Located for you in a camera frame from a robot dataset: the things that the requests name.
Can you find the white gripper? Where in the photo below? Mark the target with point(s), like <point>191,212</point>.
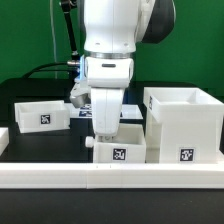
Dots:
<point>106,108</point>

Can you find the white drawer box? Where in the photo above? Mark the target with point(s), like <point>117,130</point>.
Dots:
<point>128,147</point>
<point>42,116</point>

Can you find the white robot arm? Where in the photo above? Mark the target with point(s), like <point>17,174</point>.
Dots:
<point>112,30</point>

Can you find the white marker sheet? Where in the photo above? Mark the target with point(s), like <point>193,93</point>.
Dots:
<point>131,112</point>

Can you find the white fence rail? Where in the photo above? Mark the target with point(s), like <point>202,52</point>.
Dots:
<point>4,139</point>
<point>94,176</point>

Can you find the white left fence rail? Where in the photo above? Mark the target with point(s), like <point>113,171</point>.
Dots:
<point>4,139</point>

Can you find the white drawer cabinet frame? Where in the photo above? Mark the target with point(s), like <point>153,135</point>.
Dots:
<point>183,125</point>

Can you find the white front fence rail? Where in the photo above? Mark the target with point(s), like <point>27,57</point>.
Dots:
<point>94,176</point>

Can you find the white front drawer box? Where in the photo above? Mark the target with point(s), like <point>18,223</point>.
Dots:
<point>128,147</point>

